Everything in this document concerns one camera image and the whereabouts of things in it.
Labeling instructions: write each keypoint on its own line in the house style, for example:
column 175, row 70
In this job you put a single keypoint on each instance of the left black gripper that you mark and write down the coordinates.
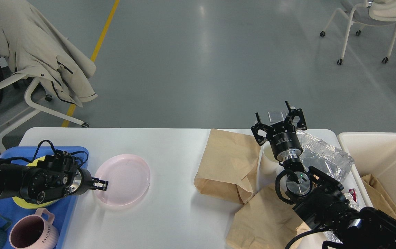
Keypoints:
column 84, row 181

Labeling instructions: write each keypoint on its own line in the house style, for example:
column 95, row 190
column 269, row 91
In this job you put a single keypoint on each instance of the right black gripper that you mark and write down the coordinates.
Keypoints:
column 282, row 140

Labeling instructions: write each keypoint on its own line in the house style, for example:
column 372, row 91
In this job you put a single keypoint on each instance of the pink plate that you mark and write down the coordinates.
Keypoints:
column 128, row 177

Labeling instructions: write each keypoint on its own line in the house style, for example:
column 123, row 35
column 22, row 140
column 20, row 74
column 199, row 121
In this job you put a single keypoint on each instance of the brown paper bag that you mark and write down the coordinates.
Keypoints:
column 228, row 167
column 265, row 222

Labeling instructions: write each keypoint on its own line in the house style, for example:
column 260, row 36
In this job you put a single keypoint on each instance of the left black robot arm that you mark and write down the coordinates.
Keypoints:
column 57, row 176

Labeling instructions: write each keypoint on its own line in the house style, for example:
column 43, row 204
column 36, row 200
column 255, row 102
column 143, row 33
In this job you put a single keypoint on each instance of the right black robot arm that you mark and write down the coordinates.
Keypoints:
column 316, row 197

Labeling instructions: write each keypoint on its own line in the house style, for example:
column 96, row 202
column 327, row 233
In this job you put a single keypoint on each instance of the clear floor plate left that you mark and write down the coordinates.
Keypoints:
column 276, row 116

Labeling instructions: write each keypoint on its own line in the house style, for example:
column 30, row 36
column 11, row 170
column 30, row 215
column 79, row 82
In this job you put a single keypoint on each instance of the white paper cup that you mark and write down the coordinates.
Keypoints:
column 268, row 164

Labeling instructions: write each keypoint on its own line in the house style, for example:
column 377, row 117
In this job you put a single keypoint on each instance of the upper foil container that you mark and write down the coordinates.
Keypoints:
column 329, row 159

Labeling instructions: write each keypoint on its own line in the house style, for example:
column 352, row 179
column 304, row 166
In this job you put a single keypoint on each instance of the foil container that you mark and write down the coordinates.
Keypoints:
column 352, row 197
column 329, row 159

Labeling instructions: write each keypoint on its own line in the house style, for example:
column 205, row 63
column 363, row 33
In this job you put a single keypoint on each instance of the pink mug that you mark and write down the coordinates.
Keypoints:
column 35, row 231

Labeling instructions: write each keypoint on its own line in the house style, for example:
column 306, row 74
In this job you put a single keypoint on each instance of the yellow plate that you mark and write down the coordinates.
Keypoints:
column 26, row 205

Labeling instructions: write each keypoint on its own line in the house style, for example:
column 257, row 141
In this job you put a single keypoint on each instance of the lower foil container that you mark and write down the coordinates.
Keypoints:
column 352, row 197

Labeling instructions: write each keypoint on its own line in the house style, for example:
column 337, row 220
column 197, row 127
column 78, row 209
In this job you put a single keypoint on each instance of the beige plastic bin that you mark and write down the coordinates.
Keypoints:
column 373, row 153

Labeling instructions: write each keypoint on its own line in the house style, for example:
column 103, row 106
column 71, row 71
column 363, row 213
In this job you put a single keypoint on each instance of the paper bag in bin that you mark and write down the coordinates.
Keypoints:
column 379, row 197

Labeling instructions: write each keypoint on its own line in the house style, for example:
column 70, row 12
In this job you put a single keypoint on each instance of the white office chair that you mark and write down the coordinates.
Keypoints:
column 23, row 98

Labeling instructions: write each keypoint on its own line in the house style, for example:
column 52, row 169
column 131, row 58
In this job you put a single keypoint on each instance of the far white chair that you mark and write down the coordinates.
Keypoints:
column 375, row 13

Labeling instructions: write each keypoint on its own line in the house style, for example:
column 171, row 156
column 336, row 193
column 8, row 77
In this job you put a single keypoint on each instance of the beige coat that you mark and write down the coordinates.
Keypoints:
column 31, row 45

